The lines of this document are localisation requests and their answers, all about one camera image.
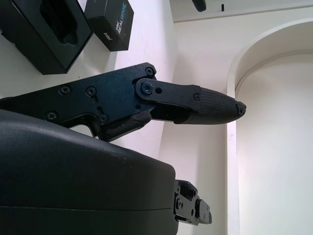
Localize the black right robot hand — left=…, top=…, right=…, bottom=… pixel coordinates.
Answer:
left=0, top=62, right=246, bottom=235

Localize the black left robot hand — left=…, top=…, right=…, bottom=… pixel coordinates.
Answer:
left=191, top=0, right=207, bottom=12

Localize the black RealSense box lid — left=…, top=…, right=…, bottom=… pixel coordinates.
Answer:
left=84, top=0, right=135, bottom=52

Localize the black box base with foam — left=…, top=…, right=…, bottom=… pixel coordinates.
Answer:
left=0, top=0, right=95, bottom=75

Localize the white curved tray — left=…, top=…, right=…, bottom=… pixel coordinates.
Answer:
left=226, top=21, right=313, bottom=235

